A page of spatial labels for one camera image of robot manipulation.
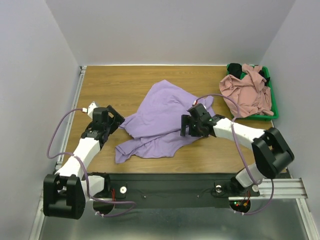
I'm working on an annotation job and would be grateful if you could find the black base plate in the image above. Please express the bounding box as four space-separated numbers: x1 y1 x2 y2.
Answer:
94 173 260 209

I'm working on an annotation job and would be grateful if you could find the purple t-shirt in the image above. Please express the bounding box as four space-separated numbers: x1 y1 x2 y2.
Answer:
114 79 215 165

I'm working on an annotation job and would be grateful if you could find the aluminium front rail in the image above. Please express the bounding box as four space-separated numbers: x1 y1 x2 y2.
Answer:
40 177 310 201

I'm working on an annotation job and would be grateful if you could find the right electronics board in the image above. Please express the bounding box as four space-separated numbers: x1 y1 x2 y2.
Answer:
229 200 251 213

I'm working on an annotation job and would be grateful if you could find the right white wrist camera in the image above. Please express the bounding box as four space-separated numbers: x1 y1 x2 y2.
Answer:
192 100 207 109

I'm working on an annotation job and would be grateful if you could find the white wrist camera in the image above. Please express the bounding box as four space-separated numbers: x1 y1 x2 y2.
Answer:
81 101 100 119
192 100 207 109

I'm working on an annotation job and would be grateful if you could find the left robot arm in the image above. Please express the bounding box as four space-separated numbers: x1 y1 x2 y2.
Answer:
43 102 125 220

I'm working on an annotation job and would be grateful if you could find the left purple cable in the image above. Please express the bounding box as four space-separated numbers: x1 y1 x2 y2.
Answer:
46 107 138 218

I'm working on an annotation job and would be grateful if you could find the black t-shirt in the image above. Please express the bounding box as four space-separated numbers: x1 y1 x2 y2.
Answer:
227 63 242 79

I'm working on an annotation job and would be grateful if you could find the pink t-shirt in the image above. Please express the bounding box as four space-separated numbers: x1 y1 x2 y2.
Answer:
219 64 274 118

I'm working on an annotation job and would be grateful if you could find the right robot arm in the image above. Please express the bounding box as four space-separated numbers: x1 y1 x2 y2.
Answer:
180 103 295 195

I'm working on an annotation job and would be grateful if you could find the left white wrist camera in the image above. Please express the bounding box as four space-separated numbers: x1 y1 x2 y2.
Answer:
81 101 100 119

